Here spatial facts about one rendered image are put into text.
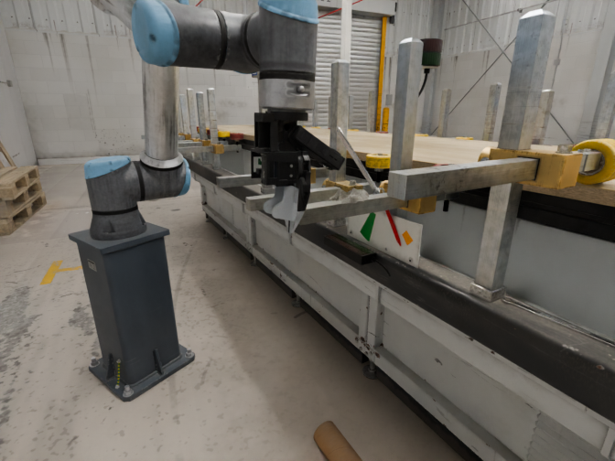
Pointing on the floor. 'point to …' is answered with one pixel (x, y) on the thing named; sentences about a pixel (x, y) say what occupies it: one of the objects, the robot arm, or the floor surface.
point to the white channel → (346, 29)
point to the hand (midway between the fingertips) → (295, 225)
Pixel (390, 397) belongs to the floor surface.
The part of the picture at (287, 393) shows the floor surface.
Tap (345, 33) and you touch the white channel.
